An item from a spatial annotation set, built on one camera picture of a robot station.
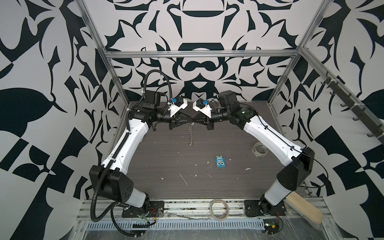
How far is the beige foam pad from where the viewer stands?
71 cm

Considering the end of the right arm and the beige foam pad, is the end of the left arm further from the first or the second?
the beige foam pad

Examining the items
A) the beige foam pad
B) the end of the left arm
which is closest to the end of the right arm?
the end of the left arm

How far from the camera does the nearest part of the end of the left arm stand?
63cm

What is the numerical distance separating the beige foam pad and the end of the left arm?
63 cm
